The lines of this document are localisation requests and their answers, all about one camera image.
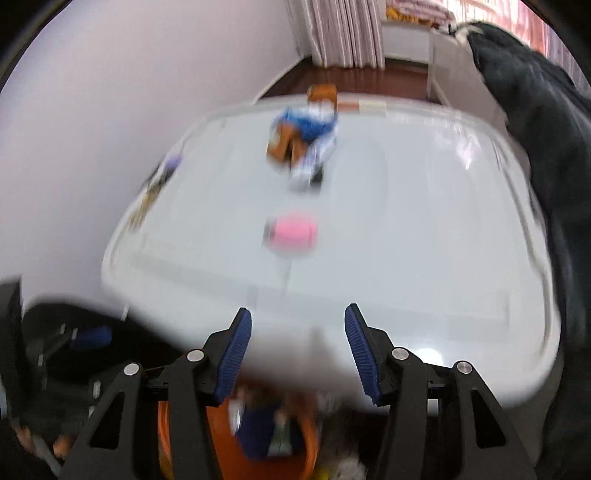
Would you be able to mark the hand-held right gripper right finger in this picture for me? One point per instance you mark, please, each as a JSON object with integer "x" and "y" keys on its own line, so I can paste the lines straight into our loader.
{"x": 362, "y": 355}

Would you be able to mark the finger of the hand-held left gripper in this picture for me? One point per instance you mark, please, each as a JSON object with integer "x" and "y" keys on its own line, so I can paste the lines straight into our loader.
{"x": 92, "y": 338}

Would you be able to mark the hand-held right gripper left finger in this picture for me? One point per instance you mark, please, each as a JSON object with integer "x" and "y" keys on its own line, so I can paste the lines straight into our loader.
{"x": 233, "y": 355}

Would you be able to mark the blue cloth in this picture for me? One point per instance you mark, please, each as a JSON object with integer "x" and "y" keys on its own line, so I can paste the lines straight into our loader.
{"x": 258, "y": 429}

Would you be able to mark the orange plastic bin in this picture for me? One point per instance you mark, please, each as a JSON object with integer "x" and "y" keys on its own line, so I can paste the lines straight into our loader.
{"x": 226, "y": 443}

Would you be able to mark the pink plastic case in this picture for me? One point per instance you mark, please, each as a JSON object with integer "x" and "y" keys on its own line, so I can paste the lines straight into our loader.
{"x": 293, "y": 233}

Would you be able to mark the person's left forearm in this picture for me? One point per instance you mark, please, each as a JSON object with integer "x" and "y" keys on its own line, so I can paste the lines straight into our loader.
{"x": 18, "y": 464}

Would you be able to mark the person's left hand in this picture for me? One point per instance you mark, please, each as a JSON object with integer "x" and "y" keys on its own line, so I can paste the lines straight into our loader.
{"x": 60, "y": 445}

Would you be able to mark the white plastic storage box lid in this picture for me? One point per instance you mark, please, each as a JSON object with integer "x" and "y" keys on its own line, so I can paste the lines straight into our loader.
{"x": 415, "y": 230}

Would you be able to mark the purple small object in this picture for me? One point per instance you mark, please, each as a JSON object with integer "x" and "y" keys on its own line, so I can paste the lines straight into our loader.
{"x": 171, "y": 164}

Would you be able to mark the orange packet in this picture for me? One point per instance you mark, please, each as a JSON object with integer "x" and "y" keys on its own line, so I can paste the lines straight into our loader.
{"x": 281, "y": 145}

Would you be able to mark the blue and white packet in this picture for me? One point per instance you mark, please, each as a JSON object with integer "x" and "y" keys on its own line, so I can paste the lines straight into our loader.
{"x": 314, "y": 134}

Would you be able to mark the orange plush toy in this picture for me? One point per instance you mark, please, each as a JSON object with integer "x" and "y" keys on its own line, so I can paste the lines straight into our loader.
{"x": 323, "y": 92}

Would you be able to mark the dark coat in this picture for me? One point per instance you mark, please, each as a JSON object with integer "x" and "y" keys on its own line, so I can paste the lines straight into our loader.
{"x": 545, "y": 138}

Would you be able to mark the white cabinet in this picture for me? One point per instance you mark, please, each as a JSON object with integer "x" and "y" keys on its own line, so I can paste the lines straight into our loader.
{"x": 443, "y": 60}

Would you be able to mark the striped curtain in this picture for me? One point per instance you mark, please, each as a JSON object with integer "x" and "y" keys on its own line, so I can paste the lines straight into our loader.
{"x": 346, "y": 32}

